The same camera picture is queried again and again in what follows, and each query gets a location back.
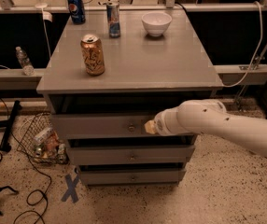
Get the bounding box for blue Pepsi can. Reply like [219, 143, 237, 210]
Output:
[67, 0, 86, 24]

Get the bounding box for grey middle drawer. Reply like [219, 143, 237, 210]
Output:
[67, 145, 194, 165]

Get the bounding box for gold soda can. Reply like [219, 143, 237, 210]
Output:
[80, 34, 105, 76]

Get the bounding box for white cable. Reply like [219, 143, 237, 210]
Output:
[220, 1, 264, 89]
[30, 0, 53, 59]

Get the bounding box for white ceramic bowl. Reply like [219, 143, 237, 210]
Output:
[142, 11, 173, 37]

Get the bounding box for grey bottom drawer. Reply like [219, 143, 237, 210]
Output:
[78, 169, 186, 186]

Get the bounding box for slim Red Bull can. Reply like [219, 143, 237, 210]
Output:
[106, 2, 120, 38]

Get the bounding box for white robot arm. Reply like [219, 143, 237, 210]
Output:
[145, 99, 267, 158]

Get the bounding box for black floor cable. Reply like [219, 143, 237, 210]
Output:
[0, 66, 53, 224]

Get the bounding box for wire waste basket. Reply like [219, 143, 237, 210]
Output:
[18, 112, 68, 164]

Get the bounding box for white cable left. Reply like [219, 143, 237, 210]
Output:
[30, 0, 53, 59]

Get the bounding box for clear plastic water bottle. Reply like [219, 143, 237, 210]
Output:
[15, 47, 35, 76]

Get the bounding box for black metal stand leg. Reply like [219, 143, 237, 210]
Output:
[0, 100, 21, 152]

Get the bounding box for grey drawer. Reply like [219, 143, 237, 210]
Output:
[67, 145, 194, 165]
[78, 169, 186, 186]
[50, 113, 197, 140]

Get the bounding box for grey drawer cabinet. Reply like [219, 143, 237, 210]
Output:
[37, 9, 222, 173]

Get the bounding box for blue tape cross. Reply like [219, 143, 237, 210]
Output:
[61, 175, 79, 203]

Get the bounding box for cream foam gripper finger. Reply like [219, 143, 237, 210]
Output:
[144, 120, 157, 134]

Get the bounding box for white cable right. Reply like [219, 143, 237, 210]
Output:
[220, 1, 264, 89]

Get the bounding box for grey top drawer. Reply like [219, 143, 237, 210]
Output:
[50, 113, 197, 140]

